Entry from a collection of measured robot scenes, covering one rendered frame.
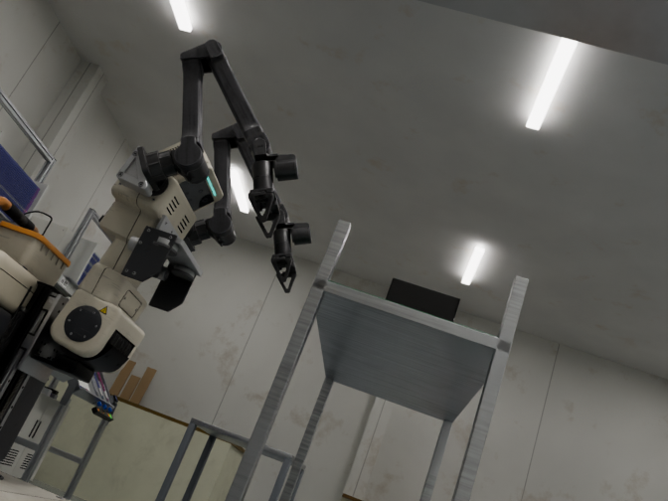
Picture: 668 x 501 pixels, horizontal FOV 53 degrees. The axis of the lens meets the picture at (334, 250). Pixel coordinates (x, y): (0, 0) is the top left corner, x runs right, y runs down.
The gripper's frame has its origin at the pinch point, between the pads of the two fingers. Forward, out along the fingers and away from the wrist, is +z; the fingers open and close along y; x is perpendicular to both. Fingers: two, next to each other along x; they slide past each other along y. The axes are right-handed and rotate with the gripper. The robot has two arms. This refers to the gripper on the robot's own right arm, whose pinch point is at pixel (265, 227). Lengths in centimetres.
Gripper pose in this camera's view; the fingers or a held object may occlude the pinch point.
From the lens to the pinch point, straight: 182.3
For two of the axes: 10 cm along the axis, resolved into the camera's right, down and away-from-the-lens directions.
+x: -9.9, 1.1, 0.2
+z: 0.9, 9.0, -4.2
